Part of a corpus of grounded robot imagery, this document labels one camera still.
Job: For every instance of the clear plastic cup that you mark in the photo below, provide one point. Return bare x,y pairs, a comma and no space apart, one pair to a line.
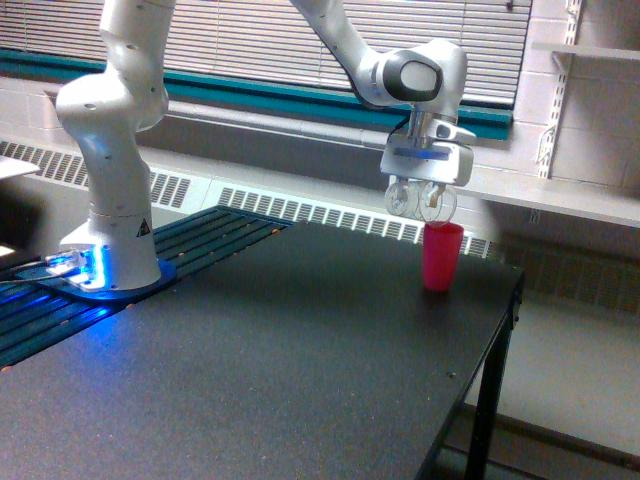
414,205

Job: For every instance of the teal slatted rail bed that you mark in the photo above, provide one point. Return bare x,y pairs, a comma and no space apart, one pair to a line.
46,301

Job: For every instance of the teal window sill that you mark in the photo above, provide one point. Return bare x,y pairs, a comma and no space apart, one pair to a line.
281,99

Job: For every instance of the pink plastic cup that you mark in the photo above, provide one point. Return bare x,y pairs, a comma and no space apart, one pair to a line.
441,247

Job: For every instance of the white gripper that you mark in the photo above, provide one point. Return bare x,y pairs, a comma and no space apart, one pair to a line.
433,149

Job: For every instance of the white upper wall shelf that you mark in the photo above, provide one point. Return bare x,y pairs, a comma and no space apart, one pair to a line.
587,51

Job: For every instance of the white object at left edge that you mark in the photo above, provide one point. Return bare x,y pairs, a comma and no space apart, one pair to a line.
10,168

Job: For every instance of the white wall shelf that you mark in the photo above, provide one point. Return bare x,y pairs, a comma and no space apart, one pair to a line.
577,199
587,51

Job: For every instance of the baseboard radiator heater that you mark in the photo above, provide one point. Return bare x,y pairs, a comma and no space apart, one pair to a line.
187,194

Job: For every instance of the white shelf rail bracket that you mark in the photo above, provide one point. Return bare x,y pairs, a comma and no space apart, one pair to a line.
562,59

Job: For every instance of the white window blinds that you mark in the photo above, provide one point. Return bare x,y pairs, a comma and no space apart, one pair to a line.
271,41

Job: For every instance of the black table leg frame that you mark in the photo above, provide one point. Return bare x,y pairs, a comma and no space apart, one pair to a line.
493,360

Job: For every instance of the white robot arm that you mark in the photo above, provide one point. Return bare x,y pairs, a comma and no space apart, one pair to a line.
104,112

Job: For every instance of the white lower wall shelf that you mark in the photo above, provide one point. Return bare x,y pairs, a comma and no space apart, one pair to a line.
577,199

